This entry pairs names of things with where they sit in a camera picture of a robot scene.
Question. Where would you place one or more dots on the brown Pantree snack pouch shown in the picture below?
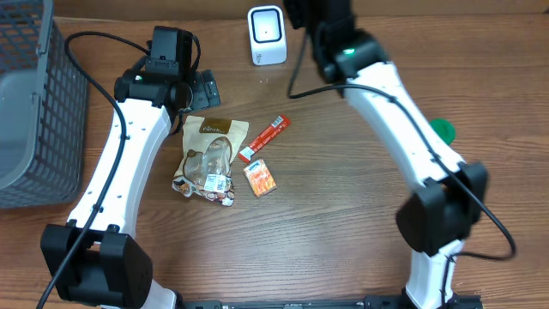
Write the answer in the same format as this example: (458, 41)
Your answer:
(210, 146)

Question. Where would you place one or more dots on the red snack bar wrapper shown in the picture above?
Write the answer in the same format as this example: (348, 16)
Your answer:
(273, 130)

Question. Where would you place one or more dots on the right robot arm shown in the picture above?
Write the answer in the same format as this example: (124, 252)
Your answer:
(445, 191)

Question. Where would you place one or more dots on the green lid jar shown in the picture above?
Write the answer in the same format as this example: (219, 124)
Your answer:
(445, 129)

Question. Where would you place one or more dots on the orange snack packet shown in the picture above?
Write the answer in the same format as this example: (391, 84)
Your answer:
(260, 178)

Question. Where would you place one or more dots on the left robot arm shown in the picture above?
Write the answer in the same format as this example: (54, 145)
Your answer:
(94, 258)

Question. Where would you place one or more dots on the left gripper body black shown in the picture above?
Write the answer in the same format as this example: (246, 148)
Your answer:
(205, 91)

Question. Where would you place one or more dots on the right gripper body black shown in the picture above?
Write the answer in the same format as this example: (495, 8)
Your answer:
(300, 10)

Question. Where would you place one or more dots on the grey plastic mesh basket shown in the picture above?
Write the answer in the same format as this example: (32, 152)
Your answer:
(44, 101)

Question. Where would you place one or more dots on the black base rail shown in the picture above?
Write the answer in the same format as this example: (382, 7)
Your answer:
(291, 304)

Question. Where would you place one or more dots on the white barcode scanner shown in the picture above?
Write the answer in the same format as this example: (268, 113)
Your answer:
(268, 42)

